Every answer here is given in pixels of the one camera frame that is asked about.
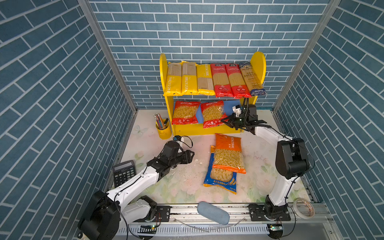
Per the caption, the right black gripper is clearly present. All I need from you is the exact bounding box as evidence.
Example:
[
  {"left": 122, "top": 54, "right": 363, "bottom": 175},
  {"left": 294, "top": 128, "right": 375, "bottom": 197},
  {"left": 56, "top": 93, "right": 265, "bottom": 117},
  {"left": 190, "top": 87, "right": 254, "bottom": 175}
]
[{"left": 220, "top": 113, "right": 248, "bottom": 131}]

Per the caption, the red fusilli bag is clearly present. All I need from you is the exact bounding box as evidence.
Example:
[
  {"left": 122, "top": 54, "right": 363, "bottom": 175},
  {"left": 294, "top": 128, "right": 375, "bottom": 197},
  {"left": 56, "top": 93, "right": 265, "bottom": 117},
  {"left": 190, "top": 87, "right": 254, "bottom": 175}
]
[
  {"left": 201, "top": 101, "right": 227, "bottom": 129},
  {"left": 172, "top": 101, "right": 200, "bottom": 125}
]

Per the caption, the red spaghetti bag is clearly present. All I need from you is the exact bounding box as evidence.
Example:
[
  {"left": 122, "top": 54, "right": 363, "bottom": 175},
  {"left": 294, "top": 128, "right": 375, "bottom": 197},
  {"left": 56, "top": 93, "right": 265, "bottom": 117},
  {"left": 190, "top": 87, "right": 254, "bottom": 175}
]
[
  {"left": 210, "top": 64, "right": 234, "bottom": 98},
  {"left": 225, "top": 64, "right": 251, "bottom": 99}
]

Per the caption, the orange macaroni bag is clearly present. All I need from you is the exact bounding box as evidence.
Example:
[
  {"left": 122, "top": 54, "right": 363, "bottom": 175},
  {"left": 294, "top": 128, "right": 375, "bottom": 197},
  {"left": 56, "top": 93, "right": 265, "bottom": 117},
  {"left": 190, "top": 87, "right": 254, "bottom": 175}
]
[{"left": 213, "top": 134, "right": 246, "bottom": 174}]

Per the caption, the yellow spaghetti bag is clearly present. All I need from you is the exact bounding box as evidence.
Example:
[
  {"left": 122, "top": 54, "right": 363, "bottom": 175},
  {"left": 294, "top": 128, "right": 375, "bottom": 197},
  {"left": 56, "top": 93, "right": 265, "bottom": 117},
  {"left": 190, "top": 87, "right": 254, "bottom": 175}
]
[
  {"left": 196, "top": 64, "right": 215, "bottom": 96},
  {"left": 164, "top": 63, "right": 182, "bottom": 97},
  {"left": 182, "top": 62, "right": 199, "bottom": 95}
]

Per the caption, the dark blue spaghetti bag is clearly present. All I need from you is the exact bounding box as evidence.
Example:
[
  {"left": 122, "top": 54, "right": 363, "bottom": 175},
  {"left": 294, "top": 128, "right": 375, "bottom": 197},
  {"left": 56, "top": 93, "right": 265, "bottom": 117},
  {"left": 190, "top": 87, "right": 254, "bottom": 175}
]
[{"left": 239, "top": 62, "right": 267, "bottom": 96}]

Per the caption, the blue macaroni bag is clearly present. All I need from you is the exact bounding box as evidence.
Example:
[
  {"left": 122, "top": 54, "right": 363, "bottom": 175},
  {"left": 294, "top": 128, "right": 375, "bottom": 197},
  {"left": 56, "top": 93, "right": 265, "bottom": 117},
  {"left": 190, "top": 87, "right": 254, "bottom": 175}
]
[{"left": 204, "top": 146, "right": 237, "bottom": 194}]

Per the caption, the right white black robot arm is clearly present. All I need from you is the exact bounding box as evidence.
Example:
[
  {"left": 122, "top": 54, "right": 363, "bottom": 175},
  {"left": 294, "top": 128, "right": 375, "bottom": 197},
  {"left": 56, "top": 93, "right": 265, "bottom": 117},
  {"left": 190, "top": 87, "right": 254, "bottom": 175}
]
[{"left": 221, "top": 98, "right": 311, "bottom": 221}]

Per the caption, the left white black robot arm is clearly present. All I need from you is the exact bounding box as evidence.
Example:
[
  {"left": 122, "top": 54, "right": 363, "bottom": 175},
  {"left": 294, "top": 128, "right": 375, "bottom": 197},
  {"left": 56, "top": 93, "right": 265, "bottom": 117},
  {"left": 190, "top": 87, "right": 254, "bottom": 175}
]
[{"left": 77, "top": 141, "right": 195, "bottom": 240}]

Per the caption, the yellow pink blue shelf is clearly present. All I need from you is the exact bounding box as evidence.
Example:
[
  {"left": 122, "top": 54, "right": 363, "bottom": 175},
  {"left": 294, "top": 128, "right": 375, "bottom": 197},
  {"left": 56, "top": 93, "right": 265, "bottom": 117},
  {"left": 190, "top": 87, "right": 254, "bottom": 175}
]
[{"left": 160, "top": 52, "right": 267, "bottom": 136}]

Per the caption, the yellow pencil cup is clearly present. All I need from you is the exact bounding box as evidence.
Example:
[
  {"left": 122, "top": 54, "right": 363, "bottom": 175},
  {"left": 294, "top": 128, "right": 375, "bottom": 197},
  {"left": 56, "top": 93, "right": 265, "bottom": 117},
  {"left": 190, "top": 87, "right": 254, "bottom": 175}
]
[{"left": 156, "top": 119, "right": 172, "bottom": 140}]

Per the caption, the coloured pencils bunch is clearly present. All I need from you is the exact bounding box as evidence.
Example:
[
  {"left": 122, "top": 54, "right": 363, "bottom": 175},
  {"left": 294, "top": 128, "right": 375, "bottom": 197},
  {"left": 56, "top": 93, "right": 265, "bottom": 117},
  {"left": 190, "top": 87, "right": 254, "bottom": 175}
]
[{"left": 154, "top": 113, "right": 169, "bottom": 130}]

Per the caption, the black calculator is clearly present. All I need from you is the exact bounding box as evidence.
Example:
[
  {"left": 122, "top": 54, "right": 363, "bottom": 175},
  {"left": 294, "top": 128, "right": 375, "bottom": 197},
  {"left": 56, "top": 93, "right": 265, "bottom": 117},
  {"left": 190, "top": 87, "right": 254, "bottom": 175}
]
[{"left": 112, "top": 160, "right": 137, "bottom": 188}]

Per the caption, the grey blue pouch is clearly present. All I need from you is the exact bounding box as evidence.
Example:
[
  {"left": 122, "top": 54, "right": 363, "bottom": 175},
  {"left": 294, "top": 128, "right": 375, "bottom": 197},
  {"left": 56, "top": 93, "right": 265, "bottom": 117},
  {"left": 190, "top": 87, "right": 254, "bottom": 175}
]
[{"left": 197, "top": 202, "right": 230, "bottom": 225}]

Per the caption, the white tape roll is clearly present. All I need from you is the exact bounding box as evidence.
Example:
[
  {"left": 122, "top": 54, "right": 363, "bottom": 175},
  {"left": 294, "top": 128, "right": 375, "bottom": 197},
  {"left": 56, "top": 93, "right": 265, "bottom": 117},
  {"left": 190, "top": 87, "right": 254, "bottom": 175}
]
[{"left": 293, "top": 198, "right": 316, "bottom": 220}]

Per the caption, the aluminium rail base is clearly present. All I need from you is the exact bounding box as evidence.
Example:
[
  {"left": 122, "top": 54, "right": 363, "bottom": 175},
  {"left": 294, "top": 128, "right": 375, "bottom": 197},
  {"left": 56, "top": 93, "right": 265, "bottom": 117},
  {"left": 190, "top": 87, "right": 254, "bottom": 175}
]
[{"left": 89, "top": 201, "right": 334, "bottom": 238}]

